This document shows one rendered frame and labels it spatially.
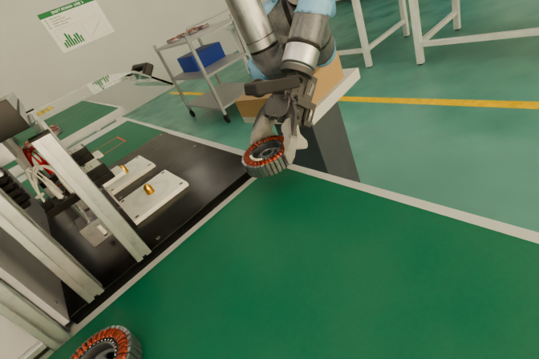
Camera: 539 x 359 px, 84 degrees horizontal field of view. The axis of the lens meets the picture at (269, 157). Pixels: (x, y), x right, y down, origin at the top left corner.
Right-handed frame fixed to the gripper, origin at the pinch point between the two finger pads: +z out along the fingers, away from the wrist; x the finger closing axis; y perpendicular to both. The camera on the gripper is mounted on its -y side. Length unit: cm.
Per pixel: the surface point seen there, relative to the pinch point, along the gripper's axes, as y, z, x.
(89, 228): -23.4, 25.7, 24.1
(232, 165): 2.4, 4.5, 14.5
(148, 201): -12.0, 18.3, 24.3
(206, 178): -2.0, 9.3, 17.5
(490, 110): 167, -60, 8
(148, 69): -20.3, -12.0, 23.1
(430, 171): 124, -14, 15
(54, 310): -29.5, 33.5, 6.9
